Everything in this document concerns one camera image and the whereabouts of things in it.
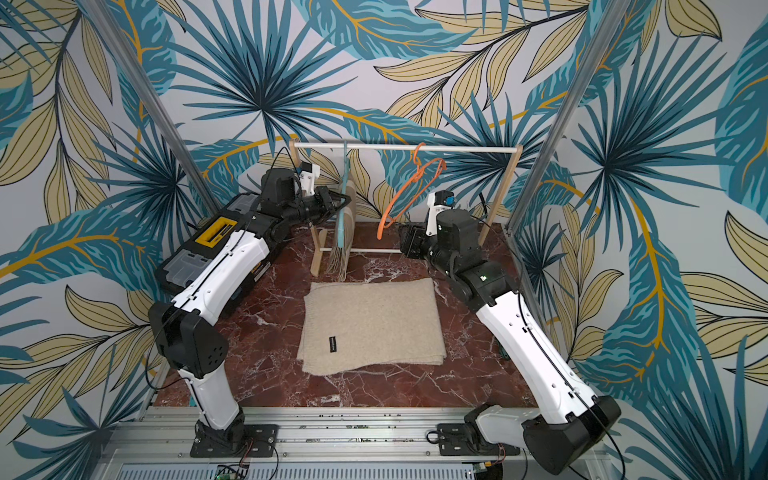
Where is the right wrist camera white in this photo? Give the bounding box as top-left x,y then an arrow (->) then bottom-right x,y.
426,190 -> 455,237

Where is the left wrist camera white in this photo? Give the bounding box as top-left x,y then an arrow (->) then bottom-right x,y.
299,162 -> 321,196

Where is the orange plastic hanger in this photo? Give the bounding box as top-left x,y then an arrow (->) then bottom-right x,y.
376,143 -> 447,240

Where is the black yellow toolbox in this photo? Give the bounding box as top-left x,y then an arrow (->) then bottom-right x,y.
155,193 -> 259,295

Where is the left aluminium frame post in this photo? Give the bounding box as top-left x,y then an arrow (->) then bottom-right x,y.
81,0 -> 220,215

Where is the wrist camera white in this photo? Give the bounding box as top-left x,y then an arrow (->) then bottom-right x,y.
299,162 -> 321,196
426,190 -> 455,237

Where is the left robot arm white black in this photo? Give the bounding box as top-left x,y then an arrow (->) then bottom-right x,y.
149,164 -> 351,458

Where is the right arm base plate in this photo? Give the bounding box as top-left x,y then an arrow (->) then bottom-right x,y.
426,423 -> 521,458

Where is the right aluminium frame post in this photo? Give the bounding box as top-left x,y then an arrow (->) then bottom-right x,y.
506,0 -> 630,237

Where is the aluminium frame rail front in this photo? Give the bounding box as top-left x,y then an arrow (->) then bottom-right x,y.
92,407 -> 551,479

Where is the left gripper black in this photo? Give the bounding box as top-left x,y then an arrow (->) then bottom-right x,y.
282,182 -> 351,224

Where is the aluminium frame post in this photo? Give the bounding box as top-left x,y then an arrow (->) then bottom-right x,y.
506,0 -> 630,237
81,0 -> 220,215

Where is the brown plaid scarf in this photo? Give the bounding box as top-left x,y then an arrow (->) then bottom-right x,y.
327,184 -> 357,282

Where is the wooden clothes rack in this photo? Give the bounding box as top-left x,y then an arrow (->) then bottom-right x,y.
288,140 -> 524,278

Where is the teal plastic hanger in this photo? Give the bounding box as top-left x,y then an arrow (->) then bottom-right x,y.
334,141 -> 351,254

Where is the beige wool scarf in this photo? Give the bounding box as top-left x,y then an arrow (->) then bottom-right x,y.
297,278 -> 447,376

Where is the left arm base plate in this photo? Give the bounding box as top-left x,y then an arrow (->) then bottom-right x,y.
190,421 -> 279,458

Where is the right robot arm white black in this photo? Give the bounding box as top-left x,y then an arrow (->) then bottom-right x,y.
399,209 -> 621,475

